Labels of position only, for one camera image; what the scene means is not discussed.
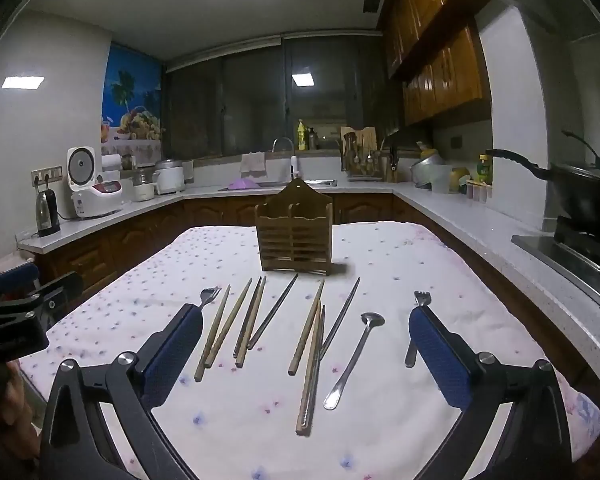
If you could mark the aluminium pot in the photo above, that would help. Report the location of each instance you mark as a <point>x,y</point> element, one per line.
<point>430,172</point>

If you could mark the dark bottle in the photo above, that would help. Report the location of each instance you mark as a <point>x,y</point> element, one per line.
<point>311,140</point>

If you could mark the row of spice jars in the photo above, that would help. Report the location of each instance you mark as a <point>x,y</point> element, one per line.
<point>480,191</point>

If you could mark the yellow detergent bottle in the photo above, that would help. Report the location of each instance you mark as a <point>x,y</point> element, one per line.
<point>302,136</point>

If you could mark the dark wall switch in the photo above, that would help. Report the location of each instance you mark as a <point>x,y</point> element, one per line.
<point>456,141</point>

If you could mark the wooden chopstick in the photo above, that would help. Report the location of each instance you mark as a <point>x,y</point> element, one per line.
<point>307,327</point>
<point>228,322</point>
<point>307,375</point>
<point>212,332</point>
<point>252,322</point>

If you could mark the ceiling vent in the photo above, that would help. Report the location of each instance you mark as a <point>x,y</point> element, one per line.
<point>373,3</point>

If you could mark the steel kitchen sink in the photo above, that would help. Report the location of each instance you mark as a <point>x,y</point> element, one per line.
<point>315,183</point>

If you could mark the white and red rice cooker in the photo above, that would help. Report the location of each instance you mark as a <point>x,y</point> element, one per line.
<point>92,195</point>

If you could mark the wooden utensil holder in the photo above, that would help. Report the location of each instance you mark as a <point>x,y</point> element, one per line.
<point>294,240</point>

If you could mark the white round rice cooker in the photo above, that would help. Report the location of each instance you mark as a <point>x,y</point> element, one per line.
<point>169,177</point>

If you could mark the dark kitchen window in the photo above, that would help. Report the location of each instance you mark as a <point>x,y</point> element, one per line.
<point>260,105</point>

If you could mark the wall power outlet strip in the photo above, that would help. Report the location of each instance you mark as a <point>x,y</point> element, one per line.
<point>46,174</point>

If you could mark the steel electric kettle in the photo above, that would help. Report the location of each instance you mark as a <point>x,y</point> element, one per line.
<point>46,212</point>

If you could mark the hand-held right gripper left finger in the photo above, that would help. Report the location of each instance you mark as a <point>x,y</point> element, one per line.
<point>172,355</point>

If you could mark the tropical wall poster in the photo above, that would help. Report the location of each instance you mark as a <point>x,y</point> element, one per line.
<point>130,95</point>

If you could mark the glass jar with lid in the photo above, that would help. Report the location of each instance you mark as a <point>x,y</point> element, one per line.
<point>143,187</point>

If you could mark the knife block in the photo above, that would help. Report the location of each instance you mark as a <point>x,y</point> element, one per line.
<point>393,167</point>

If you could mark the person's left hand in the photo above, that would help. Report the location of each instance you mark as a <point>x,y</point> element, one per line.
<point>5,410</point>

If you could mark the yellow green oil bottle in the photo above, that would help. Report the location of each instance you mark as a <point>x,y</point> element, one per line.
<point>485,170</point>

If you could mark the metal spoon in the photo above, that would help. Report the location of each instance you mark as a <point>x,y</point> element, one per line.
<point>352,360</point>

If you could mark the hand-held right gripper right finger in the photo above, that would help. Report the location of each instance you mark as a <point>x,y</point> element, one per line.
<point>440,355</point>

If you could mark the purple plastic basin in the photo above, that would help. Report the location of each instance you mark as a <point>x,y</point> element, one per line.
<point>246,183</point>

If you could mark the hanging dish towel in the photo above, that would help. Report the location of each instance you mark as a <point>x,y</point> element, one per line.
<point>253,164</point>

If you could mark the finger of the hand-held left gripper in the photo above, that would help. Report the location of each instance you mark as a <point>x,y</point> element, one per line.
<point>60,295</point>

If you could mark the gas stove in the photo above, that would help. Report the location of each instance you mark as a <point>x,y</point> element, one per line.
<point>575,250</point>

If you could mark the chrome sink faucet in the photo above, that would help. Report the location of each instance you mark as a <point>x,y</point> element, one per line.
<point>282,142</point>

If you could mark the floral tablecloth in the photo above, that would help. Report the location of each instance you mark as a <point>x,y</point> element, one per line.
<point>260,425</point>

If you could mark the white faucet filter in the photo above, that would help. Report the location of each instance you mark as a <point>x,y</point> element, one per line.
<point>295,167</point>

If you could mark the metal fork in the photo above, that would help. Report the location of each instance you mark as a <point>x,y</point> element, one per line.
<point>211,295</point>
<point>420,305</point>

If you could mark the wooden upper cabinets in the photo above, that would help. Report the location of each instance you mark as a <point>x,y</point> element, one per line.
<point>440,40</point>

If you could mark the wooden cutting board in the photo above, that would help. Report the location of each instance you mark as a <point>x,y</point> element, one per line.
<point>365,137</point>

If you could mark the black wok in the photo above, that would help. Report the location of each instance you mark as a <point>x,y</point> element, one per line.
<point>580,190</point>

